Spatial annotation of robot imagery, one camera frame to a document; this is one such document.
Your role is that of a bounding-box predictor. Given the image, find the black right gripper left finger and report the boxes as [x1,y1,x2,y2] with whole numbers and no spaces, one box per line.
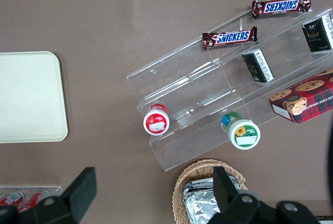
[18,166,98,224]

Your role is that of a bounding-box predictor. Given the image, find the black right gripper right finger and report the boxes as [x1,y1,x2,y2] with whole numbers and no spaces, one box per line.
[207,166,261,224]

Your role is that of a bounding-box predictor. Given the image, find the light wicker basket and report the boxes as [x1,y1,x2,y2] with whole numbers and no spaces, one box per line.
[172,159,249,224]

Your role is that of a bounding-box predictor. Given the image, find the cream plastic tray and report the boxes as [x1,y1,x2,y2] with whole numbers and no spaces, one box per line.
[0,51,69,144]

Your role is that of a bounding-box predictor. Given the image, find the clear acrylic bottle rack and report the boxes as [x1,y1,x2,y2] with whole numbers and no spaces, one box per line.
[0,185,62,210]

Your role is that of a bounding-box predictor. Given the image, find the foil wrapped pack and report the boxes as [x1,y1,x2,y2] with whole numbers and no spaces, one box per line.
[185,181,245,224]
[181,178,216,224]

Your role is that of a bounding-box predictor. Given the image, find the red cola bottle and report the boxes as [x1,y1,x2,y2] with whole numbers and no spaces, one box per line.
[0,190,25,207]
[19,190,50,213]

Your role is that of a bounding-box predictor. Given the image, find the green lid snack cup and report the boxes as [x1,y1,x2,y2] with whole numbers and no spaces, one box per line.
[221,111,261,151]

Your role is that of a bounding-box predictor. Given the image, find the red lid snack cup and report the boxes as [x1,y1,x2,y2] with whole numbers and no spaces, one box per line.
[143,103,170,136]

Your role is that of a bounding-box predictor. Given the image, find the red tartan cookie box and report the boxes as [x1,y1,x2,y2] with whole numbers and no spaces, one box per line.
[268,67,333,125]

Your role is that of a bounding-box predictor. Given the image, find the clear acrylic step shelf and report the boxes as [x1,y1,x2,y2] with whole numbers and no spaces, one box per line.
[126,0,333,172]

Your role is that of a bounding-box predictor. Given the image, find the black tea box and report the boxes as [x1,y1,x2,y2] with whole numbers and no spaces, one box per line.
[241,48,275,86]
[301,13,333,53]

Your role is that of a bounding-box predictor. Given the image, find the Snickers chocolate bar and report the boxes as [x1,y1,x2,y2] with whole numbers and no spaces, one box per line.
[251,0,312,20]
[202,26,258,50]

